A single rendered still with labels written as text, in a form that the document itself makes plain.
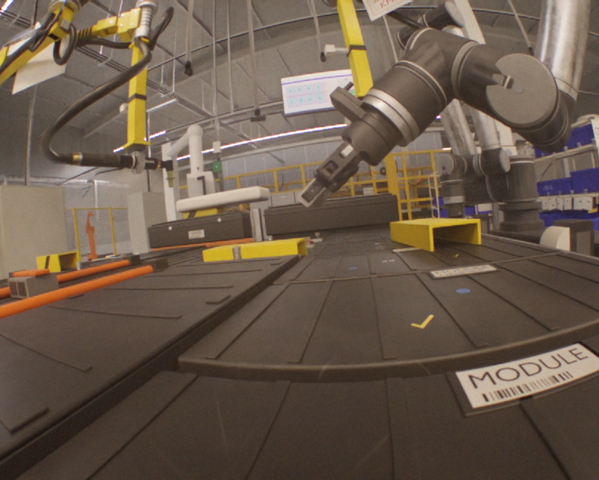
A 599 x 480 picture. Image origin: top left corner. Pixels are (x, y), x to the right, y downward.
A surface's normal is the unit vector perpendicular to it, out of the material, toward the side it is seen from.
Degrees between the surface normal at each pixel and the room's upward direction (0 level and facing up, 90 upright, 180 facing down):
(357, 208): 90
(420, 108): 113
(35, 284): 90
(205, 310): 0
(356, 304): 0
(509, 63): 83
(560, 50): 98
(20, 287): 90
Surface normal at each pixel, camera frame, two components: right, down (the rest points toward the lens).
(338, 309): -0.11, -0.99
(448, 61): -0.86, 0.22
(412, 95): -0.10, 0.19
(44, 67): 0.20, 0.05
